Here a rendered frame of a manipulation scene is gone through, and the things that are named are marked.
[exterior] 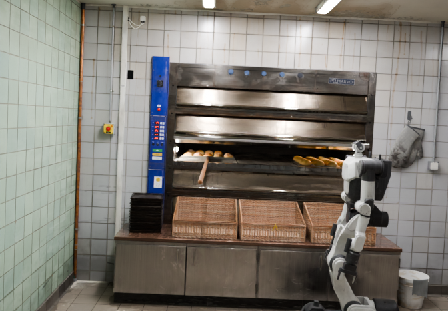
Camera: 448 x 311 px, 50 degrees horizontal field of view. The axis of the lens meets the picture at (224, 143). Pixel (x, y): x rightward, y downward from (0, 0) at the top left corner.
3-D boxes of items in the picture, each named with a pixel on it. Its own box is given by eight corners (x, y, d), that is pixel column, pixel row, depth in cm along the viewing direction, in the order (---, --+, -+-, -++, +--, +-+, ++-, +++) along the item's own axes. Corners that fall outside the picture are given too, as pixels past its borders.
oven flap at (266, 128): (174, 133, 453) (176, 113, 459) (365, 142, 457) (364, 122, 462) (174, 132, 449) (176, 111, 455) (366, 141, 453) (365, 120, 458)
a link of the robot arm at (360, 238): (358, 249, 330) (363, 230, 329) (361, 253, 321) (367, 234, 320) (349, 247, 330) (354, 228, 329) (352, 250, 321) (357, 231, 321)
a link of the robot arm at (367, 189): (370, 211, 332) (372, 179, 331) (376, 216, 319) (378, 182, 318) (353, 211, 332) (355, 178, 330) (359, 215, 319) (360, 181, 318)
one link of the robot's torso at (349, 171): (378, 199, 363) (381, 151, 361) (392, 207, 329) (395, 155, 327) (338, 196, 364) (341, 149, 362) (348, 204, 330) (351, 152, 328)
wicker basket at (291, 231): (236, 227, 457) (237, 198, 456) (295, 230, 459) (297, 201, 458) (239, 240, 409) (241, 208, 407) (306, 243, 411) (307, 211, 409)
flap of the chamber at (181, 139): (173, 138, 440) (175, 142, 459) (369, 147, 443) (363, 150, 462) (173, 136, 440) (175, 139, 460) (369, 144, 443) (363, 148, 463)
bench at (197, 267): (123, 282, 461) (126, 222, 458) (376, 292, 465) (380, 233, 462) (111, 305, 405) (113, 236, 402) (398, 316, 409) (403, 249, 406)
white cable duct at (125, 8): (114, 251, 459) (123, 5, 447) (119, 251, 459) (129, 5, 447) (114, 251, 457) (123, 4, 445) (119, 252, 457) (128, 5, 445)
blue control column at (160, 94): (165, 234, 651) (171, 74, 640) (177, 235, 651) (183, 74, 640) (143, 284, 458) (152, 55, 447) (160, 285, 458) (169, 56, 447)
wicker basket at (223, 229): (175, 224, 457) (177, 196, 455) (235, 227, 458) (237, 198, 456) (171, 237, 408) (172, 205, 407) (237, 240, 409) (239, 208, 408)
